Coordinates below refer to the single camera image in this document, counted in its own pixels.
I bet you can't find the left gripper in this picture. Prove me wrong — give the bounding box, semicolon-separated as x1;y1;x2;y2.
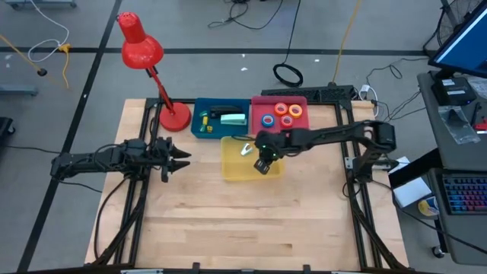
150;136;192;174

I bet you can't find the mint green eraser block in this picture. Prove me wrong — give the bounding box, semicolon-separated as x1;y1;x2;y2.
220;113;248;126

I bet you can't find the black stapler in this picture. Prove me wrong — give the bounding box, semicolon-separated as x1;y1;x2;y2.
209;105;244;119

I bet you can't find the pink plastic bin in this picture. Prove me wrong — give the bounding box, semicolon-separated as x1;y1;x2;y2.
250;95;310;137

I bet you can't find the yellow translucent plastic bin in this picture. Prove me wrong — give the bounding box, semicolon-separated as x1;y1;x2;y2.
219;135;285;182

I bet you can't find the blue plastic bin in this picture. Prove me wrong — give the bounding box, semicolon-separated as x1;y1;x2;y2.
189;97;252;140

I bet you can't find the white power adapter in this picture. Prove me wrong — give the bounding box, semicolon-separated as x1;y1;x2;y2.
357;83;378;103

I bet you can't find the red desk lamp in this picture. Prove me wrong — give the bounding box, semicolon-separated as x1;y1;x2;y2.
116;10;193;133

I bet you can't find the black side shelf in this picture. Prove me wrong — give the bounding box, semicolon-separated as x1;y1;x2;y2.
387;148;444;225

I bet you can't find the white cardboard box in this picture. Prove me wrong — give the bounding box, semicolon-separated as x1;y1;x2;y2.
392;176;433;209

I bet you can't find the grey metal stand foot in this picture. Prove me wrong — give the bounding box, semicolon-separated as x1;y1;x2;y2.
3;0;77;11
0;84;39;97

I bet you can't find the black caster wheel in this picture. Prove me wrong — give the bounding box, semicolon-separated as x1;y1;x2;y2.
0;116;16;136

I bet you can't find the grey side desk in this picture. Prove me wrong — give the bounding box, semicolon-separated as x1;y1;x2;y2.
416;70;487;267

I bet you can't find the clear plastic bag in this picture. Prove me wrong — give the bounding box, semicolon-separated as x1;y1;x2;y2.
437;105;482;145

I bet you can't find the black mini computer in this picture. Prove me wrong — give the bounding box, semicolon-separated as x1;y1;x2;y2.
430;76;477;107

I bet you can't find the backlit rainbow keyboard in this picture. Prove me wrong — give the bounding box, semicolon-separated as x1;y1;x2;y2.
441;174;487;216

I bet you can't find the computer monitor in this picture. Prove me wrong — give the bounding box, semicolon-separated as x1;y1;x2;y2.
428;0;487;79

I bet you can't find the black floor fan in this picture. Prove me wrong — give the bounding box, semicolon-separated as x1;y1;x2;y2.
422;0;484;58

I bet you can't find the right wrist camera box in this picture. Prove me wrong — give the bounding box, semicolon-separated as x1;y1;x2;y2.
253;158;272;176

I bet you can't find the black mesh cable tray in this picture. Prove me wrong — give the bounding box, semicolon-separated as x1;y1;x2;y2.
260;84;355;104

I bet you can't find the coiled black cable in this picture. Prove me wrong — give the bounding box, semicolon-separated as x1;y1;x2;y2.
272;62;304;88

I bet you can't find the black aluminium table frame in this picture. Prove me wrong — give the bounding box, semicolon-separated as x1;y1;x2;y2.
91;97;410;274

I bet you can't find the black floor cable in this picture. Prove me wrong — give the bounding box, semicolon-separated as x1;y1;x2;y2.
207;0;285;31

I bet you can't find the black hanging cable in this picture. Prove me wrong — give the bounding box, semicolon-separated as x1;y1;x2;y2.
283;0;302;65

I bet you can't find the yellow hanging cable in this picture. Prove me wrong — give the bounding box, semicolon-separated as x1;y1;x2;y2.
332;0;362;84

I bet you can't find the white floor cable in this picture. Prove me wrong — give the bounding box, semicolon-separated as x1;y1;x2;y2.
27;0;71;64

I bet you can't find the yellow floor cable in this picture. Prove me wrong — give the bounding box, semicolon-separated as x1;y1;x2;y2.
0;34;72;91

